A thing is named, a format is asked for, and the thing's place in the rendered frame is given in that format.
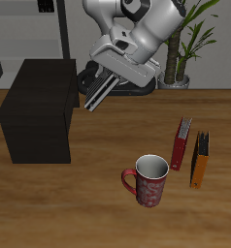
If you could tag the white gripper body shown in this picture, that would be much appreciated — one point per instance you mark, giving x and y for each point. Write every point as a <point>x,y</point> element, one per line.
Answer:
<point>127,66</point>

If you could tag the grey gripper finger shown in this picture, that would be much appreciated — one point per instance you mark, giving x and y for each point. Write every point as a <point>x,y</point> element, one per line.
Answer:
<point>120,79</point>
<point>99,71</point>

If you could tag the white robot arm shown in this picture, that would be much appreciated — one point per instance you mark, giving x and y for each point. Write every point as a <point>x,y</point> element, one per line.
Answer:
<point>153,22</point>

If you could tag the white shelf unit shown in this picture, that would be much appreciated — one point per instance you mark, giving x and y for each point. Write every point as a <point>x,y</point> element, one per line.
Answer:
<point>23,29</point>

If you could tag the red book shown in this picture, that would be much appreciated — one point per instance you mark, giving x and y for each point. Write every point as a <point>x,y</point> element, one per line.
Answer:
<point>179,148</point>

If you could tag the orange and black book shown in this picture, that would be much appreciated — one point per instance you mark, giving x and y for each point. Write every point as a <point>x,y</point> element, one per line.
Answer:
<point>200,168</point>

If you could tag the green pot plant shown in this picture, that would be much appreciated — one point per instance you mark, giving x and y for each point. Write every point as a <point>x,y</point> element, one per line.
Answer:
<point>171,55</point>

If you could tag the dark brown desk caddy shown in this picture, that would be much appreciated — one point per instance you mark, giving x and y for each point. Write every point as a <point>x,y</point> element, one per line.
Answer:
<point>36,106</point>

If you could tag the black binders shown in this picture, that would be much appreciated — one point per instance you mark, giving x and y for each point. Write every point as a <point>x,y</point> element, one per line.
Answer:
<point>45,5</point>

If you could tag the red patterned mug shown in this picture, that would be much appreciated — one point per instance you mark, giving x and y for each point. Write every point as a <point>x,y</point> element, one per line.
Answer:
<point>150,190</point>

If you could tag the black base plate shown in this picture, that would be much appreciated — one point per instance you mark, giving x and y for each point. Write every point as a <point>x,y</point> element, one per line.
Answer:
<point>88,82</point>

